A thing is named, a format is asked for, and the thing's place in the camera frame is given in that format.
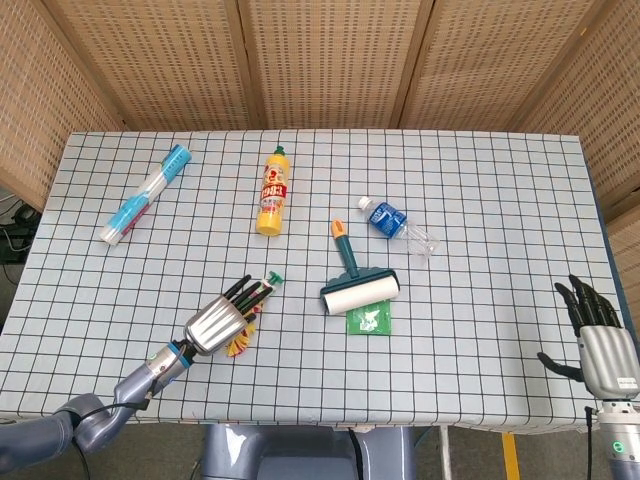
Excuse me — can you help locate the black cables bundle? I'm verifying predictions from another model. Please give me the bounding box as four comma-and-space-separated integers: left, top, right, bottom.
0, 192, 42, 296

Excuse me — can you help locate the yellow squeeze bottle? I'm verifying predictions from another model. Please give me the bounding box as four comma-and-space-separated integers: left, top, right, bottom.
255, 145, 293, 237

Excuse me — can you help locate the green sachet packet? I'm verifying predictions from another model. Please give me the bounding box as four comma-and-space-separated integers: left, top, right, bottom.
344, 300, 394, 337

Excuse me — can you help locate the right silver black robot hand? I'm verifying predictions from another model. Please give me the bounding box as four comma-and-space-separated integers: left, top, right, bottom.
537, 273, 640, 404

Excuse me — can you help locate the blue white plastic bag roll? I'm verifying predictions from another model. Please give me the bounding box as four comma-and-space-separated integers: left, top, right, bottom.
100, 144, 194, 247

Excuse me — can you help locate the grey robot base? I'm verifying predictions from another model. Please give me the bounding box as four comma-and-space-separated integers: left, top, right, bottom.
199, 423, 418, 480

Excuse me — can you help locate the woven bamboo folding screen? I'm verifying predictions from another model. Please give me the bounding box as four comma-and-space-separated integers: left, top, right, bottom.
0, 0, 640, 311

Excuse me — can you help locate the teal lint roller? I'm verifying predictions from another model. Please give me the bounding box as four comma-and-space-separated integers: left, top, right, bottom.
319, 218, 402, 317

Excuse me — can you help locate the blue checked tablecloth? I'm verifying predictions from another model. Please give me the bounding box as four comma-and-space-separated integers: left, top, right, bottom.
0, 128, 634, 435

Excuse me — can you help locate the clear plastic water bottle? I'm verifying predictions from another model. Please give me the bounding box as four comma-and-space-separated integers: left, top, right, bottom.
356, 195, 441, 260

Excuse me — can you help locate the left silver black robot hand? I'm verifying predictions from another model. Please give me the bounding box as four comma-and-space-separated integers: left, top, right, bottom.
183, 274, 274, 357

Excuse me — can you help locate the yellow green feather toy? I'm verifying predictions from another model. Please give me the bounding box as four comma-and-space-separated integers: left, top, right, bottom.
225, 270, 285, 358

